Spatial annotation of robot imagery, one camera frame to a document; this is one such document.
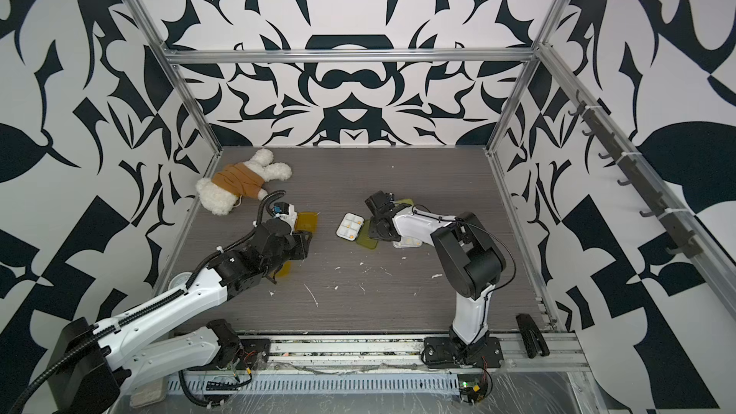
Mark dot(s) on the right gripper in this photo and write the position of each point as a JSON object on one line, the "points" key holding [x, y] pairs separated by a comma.
{"points": [[372, 234]]}

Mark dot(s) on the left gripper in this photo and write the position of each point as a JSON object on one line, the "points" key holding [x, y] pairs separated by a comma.
{"points": [[302, 245]]}

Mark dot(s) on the clear lid pillbox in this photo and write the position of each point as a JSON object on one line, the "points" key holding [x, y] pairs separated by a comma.
{"points": [[407, 242]]}

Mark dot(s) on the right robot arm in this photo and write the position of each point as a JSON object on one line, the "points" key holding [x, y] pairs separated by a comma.
{"points": [[469, 255]]}

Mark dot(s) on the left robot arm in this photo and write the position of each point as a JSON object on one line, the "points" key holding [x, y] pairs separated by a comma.
{"points": [[94, 364]]}

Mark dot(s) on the yellow pillbox near left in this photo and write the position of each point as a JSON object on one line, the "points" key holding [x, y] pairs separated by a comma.
{"points": [[284, 271]]}

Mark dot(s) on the yellow pillbox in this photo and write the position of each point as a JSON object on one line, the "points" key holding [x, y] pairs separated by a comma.
{"points": [[284, 271], [306, 222]]}

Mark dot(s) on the yellow pillbox far left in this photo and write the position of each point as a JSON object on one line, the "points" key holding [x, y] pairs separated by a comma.
{"points": [[306, 222]]}

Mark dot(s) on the white plush bunny toy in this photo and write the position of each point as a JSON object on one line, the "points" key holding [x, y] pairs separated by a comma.
{"points": [[221, 193]]}

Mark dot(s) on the white alarm clock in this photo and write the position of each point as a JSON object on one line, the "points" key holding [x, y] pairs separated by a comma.
{"points": [[180, 280]]}

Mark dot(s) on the green circuit board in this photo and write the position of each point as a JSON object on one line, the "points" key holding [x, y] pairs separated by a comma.
{"points": [[477, 390]]}

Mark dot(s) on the grey sponge block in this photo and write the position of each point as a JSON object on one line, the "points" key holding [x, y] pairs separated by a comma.
{"points": [[148, 394]]}

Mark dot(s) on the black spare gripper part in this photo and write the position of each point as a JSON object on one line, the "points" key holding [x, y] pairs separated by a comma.
{"points": [[533, 340]]}

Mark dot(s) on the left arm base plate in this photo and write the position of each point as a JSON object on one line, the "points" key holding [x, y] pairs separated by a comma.
{"points": [[253, 353]]}

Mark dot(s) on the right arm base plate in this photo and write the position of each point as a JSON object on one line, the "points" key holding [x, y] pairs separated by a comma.
{"points": [[452, 352]]}

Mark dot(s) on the wall hook rack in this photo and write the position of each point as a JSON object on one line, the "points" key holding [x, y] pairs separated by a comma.
{"points": [[639, 174]]}

